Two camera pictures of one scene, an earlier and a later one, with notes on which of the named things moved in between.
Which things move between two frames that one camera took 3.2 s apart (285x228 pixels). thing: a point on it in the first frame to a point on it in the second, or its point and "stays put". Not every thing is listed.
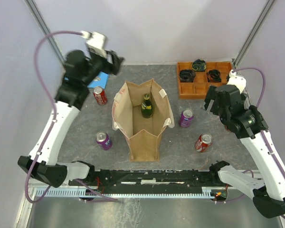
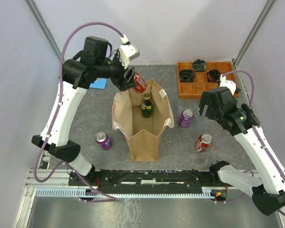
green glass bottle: x=147 y=109 stays put
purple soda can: x=103 y=140 stays put
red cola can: x=100 y=95 to x=140 y=84
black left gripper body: x=98 y=63 to x=118 y=78
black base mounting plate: x=209 y=178 stays put
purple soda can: x=186 y=118 stays put
